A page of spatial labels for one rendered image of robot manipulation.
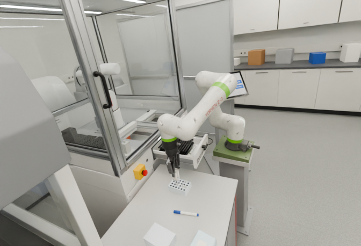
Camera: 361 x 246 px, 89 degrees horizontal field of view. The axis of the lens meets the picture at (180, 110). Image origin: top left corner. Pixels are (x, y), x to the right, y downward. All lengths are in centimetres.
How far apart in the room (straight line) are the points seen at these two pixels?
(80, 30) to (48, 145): 55
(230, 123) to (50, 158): 112
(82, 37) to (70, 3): 13
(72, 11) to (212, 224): 116
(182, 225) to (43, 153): 77
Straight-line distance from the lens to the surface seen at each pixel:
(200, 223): 110
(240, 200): 176
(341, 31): 469
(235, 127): 139
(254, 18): 429
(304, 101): 416
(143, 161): 132
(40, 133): 55
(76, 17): 96
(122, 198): 131
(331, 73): 405
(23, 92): 56
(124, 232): 115
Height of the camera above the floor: 165
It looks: 22 degrees down
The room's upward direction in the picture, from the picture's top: 7 degrees counter-clockwise
